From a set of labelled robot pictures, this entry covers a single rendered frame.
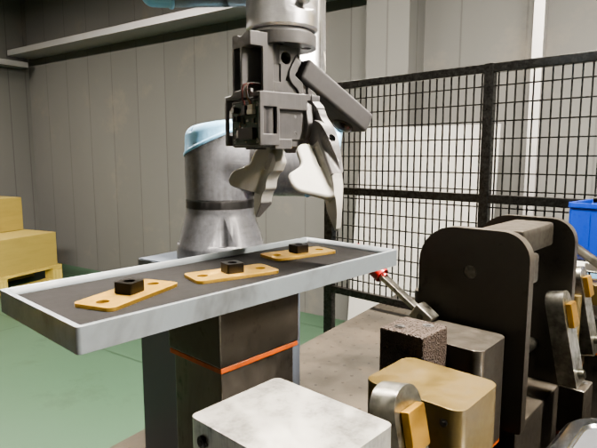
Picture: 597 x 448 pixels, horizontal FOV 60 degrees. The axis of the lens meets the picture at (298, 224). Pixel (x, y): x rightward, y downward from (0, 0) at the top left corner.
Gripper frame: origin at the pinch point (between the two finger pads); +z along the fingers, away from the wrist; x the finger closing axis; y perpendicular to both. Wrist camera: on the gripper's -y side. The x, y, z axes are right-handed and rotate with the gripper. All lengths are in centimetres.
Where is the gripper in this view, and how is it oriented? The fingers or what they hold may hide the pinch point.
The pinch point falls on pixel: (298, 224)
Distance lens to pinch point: 58.1
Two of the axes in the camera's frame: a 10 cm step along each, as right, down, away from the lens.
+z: 0.0, 9.9, 1.3
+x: 5.9, 1.0, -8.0
